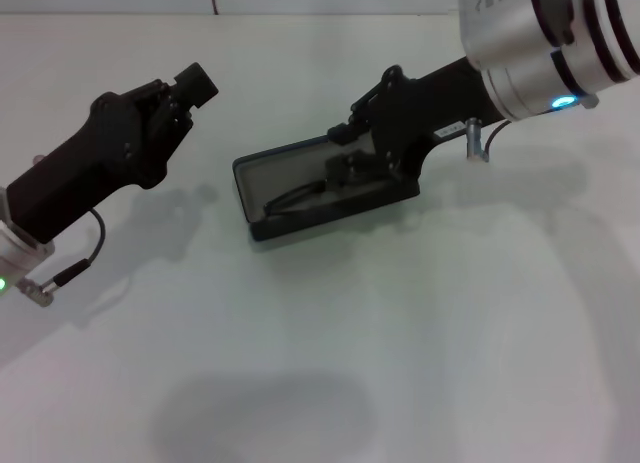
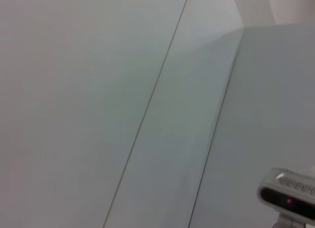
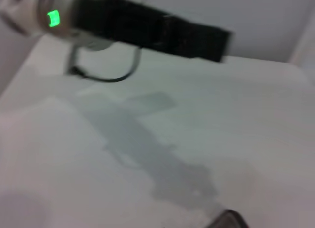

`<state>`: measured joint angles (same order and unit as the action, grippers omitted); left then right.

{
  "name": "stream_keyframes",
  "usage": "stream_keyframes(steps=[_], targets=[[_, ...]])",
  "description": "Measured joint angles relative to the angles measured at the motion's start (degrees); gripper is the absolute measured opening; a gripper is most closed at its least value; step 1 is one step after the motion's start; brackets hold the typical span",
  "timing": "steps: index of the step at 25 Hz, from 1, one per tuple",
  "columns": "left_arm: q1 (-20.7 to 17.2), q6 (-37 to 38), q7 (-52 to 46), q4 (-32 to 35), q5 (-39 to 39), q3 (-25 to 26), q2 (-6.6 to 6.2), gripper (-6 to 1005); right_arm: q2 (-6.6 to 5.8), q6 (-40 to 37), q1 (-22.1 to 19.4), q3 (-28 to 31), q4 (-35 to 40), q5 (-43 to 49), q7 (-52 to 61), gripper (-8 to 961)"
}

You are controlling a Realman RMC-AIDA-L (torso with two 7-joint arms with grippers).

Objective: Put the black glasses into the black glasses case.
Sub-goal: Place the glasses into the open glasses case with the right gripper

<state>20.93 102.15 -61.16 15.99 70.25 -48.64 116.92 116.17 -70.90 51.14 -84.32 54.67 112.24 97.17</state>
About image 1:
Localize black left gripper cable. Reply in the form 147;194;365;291
18;208;106;309

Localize black glasses case grey lining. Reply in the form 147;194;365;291
231;132;421;243

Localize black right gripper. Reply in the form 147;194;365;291
324;56;507;191

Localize black round-lens glasses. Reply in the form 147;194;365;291
262;175;401;219

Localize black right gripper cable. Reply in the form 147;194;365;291
480;93;600;163

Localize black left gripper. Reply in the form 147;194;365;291
6;61;222;245

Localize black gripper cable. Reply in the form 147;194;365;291
480;93;600;163
18;208;106;309

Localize silver right gripper cable plug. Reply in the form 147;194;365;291
464;117;484;163

